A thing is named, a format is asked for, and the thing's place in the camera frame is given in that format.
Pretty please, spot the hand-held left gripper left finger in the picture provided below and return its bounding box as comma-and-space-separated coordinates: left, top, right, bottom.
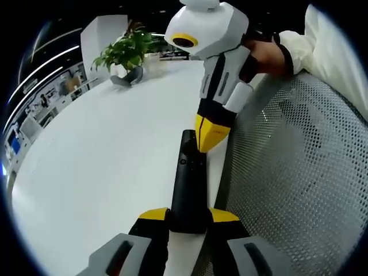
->
76, 206, 170, 276

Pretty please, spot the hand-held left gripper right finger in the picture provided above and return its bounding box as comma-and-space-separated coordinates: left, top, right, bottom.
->
208, 206, 288, 276

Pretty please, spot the black remote control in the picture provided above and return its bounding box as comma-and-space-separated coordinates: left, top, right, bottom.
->
169, 129, 208, 235

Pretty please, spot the person's right hand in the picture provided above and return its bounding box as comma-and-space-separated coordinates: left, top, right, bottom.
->
243, 34, 289, 78

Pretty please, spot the dark grey watering can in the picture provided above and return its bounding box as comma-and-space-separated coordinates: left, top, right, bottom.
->
109, 66, 144, 87

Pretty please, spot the green leafy plant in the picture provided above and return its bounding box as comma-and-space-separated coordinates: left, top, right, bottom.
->
91, 19, 158, 73

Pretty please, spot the white plant pot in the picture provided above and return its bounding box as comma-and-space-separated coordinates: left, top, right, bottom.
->
110, 62, 131, 79

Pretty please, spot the grey mesh office chair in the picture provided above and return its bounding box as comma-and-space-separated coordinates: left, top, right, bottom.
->
198, 71, 368, 276

